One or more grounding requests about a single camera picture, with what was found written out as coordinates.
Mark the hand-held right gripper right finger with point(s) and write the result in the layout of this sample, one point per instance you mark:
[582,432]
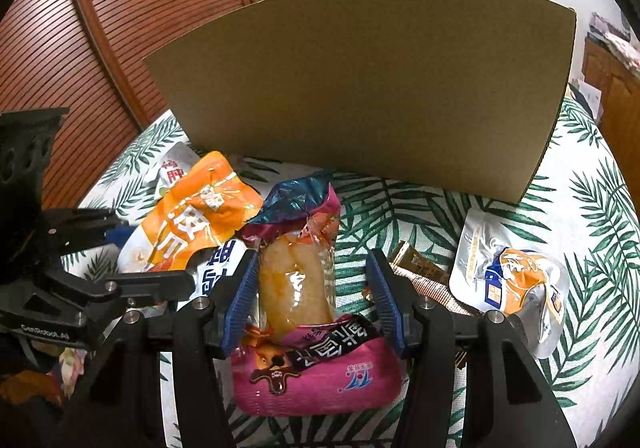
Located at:
[384,300]

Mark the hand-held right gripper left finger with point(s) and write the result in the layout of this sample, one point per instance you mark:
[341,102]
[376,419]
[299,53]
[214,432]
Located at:
[241,300]

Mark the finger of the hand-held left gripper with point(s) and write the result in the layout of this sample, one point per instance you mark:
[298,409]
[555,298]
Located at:
[150,287]
[85,228]

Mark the orange snack packet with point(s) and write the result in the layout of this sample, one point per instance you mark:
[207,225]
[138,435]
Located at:
[200,213]

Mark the pink clear-window snack packet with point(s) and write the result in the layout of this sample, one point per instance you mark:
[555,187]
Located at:
[310,368]

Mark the brown cardboard box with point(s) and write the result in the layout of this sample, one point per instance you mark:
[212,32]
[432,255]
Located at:
[350,92]

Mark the white blue-print snack packet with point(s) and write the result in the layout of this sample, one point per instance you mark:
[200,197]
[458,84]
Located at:
[212,273]

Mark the white red-green print snack packet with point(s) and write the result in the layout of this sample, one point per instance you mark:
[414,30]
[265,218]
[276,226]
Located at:
[167,172]

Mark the floral blanket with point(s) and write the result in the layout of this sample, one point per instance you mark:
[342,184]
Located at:
[70,363]

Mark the white orange-blue snack packet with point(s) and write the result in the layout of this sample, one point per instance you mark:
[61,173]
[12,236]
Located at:
[500,268]

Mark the wooden slatted door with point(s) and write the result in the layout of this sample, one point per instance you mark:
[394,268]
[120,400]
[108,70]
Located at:
[100,27]

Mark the green leaf print blanket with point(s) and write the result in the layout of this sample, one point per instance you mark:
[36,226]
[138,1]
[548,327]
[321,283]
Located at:
[590,228]

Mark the white papers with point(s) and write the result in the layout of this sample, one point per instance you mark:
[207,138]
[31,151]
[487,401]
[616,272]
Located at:
[587,97]

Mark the wooden cabinet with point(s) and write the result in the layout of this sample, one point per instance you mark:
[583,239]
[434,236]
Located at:
[615,92]

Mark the stack of folded cloths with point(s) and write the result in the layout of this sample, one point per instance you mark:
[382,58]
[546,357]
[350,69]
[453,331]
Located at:
[615,40]

